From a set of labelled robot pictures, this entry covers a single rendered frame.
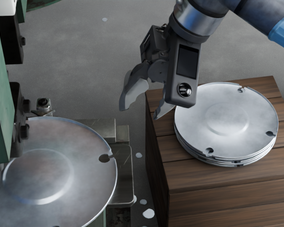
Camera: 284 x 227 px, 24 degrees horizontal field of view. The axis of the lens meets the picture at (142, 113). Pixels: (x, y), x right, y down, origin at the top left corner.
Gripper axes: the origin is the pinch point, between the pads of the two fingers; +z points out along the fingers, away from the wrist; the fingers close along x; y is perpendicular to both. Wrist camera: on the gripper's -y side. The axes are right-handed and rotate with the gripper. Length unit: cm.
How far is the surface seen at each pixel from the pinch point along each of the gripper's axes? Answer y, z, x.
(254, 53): 113, 58, -88
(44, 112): 12.4, 17.9, 11.7
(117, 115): 84, 82, -37
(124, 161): -0.8, 12.2, -2.2
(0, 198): -7.6, 21.6, 18.3
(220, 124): 42, 35, -45
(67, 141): 4.8, 16.5, 7.4
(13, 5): -21.4, -30.4, 31.3
